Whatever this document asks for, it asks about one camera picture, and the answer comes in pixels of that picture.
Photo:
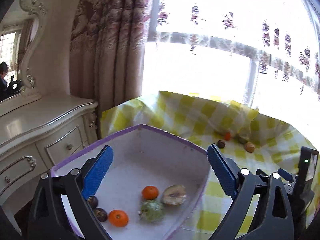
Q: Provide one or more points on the yellow white checkered tablecloth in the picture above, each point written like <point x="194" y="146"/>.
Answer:
<point x="276" y="143"/>

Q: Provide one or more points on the orange-brown fruit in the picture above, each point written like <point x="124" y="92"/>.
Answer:
<point x="249" y="147"/>

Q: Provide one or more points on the cut green fruit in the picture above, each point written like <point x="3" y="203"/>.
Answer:
<point x="241" y="139"/>

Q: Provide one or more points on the orange tangerine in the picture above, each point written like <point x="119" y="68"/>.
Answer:
<point x="150" y="192"/>
<point x="118" y="218"/>

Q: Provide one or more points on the yellow-green fruit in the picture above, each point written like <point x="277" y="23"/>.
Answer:
<point x="174" y="195"/>

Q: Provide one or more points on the small red-orange tangerine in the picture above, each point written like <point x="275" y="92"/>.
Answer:
<point x="227" y="136"/>

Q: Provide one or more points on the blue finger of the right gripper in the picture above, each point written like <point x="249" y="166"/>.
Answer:
<point x="290" y="178"/>

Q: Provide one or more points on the floral sheer curtain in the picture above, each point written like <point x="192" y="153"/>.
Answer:
<point x="237" y="42"/>

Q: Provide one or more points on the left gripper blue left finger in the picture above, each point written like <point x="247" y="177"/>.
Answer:
<point x="48" y="218"/>

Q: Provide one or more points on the cream ornate dresser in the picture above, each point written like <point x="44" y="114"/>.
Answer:
<point x="34" y="138"/>

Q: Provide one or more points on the pink floral drape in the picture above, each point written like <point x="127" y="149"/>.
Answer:
<point x="107" y="50"/>

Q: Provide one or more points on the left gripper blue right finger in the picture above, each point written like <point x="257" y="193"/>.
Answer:
<point x="238" y="183"/>

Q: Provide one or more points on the window frame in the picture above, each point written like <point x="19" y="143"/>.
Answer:
<point x="200" y="42"/>

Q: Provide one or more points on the ornate framed mirror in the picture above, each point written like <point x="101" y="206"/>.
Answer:
<point x="21" y="30"/>

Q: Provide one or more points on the dark brown mangosteen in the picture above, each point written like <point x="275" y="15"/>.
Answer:
<point x="92" y="201"/>
<point x="220" y="144"/>
<point x="100" y="214"/>

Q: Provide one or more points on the white purple-rimmed cardboard box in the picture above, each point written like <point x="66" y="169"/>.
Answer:
<point x="147" y="156"/>

